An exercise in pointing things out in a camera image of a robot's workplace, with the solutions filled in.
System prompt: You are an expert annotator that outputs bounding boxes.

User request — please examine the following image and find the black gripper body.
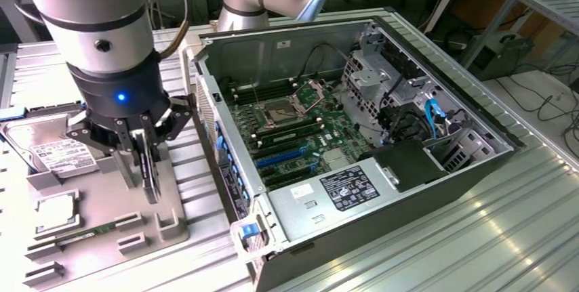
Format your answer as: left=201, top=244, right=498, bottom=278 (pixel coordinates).
left=66, top=50, right=177, bottom=139

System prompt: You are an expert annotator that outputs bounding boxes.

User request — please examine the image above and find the silver hard disk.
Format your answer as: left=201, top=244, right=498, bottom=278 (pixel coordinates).
left=0, top=102, right=101, bottom=180

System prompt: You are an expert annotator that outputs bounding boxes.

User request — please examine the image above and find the grey parts rack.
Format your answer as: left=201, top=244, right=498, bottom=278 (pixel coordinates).
left=21, top=102, right=192, bottom=290

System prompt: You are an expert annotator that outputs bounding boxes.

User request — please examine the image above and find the blue slot clip strip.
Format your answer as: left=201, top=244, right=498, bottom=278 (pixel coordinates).
left=212, top=119, right=252, bottom=207

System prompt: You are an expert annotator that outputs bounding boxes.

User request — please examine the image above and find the thin metal locking lever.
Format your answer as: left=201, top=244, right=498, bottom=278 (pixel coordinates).
left=250, top=77, right=265, bottom=110

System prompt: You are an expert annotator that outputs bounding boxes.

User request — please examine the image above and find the silver CPU chip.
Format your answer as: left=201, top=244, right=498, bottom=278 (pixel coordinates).
left=34, top=197, right=78, bottom=232

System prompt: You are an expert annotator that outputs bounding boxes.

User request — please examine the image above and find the black RAM slot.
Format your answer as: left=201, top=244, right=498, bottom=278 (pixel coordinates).
left=233, top=87, right=297, bottom=106
left=230, top=81, right=293, bottom=99

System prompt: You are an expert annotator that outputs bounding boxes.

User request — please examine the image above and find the CPU socket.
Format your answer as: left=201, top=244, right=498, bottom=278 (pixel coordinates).
left=256, top=97, right=297, bottom=127

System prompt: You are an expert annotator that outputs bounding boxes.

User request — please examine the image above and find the green RAM stick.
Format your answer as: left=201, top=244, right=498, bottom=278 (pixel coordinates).
left=54, top=222, right=119, bottom=248
left=254, top=124, right=321, bottom=146

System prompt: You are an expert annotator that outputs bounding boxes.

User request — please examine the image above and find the blue expansion slot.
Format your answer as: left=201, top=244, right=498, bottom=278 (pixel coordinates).
left=254, top=144, right=309, bottom=168

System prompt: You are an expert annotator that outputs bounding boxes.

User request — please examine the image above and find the black expansion slot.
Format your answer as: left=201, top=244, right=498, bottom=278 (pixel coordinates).
left=261, top=165, right=316, bottom=185

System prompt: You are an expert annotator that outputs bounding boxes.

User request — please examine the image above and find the metal socket cover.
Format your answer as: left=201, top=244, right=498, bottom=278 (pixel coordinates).
left=288, top=79, right=330, bottom=107

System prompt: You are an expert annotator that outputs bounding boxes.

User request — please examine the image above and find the green motherboard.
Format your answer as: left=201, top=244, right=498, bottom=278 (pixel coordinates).
left=220, top=75, right=378, bottom=194

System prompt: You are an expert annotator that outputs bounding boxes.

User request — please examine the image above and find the silver chipset heat sink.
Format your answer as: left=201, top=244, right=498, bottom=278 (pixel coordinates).
left=321, top=152, right=356, bottom=168

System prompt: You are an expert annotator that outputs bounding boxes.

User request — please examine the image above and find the grey power supply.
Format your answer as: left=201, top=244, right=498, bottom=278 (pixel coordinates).
left=265, top=156, right=401, bottom=244

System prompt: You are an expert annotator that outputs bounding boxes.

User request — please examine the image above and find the metal disk bay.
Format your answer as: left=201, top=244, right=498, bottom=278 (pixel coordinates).
left=341, top=49, right=436, bottom=137

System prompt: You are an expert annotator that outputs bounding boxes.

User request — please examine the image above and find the black plastic shroud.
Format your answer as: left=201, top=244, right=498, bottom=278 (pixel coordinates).
left=356, top=142, right=449, bottom=194

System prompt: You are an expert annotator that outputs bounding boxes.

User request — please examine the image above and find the open black PC case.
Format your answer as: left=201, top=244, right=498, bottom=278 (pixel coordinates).
left=182, top=6, right=529, bottom=292

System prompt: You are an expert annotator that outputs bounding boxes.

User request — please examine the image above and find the black box on floor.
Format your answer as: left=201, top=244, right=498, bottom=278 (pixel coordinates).
left=468, top=33, right=534, bottom=81

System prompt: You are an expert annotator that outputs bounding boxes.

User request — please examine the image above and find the grey metal shelf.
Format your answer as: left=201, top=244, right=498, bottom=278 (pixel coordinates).
left=486, top=0, right=579, bottom=81

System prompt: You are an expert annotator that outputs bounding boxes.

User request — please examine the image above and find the beige arm cable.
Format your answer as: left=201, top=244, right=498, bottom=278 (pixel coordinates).
left=159, top=0, right=192, bottom=61

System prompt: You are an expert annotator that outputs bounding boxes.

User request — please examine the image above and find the long black wire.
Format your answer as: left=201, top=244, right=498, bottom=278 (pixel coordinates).
left=301, top=42, right=352, bottom=80

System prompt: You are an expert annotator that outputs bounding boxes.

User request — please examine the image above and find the black wire bundle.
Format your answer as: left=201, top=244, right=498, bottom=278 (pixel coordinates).
left=377, top=102, right=430, bottom=146

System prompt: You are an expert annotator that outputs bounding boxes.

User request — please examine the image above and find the blue wire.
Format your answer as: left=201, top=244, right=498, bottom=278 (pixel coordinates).
left=422, top=97, right=446, bottom=142

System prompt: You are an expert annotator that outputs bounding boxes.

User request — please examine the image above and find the black floor cable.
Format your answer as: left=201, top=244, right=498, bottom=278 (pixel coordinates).
left=509, top=63, right=579, bottom=137

